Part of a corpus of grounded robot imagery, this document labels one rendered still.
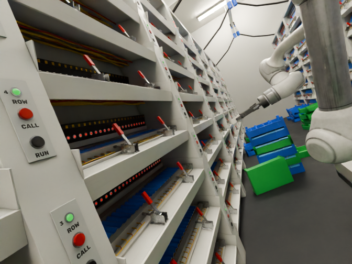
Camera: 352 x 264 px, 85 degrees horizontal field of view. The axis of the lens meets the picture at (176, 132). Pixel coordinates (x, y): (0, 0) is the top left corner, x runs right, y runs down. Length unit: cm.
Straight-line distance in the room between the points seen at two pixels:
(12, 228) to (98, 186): 13
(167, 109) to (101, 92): 47
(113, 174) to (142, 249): 17
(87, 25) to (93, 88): 20
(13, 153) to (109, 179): 16
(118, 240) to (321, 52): 81
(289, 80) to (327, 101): 39
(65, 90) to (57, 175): 17
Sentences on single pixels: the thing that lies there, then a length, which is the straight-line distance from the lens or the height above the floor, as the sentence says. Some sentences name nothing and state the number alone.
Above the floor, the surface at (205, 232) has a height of 31.
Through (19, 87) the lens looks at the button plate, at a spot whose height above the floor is 84.
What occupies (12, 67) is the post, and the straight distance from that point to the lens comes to 38.
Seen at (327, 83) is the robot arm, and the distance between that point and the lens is 84.
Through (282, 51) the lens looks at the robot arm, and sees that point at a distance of 123.
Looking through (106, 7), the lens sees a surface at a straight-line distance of 97.
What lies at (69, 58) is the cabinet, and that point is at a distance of 81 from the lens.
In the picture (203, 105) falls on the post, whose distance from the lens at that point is 157.
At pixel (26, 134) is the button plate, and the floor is 77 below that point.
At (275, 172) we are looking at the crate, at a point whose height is 11.
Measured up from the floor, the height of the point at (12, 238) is 66.
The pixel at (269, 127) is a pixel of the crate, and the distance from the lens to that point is 175.
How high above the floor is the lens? 70
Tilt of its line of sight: level
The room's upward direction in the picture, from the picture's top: 23 degrees counter-clockwise
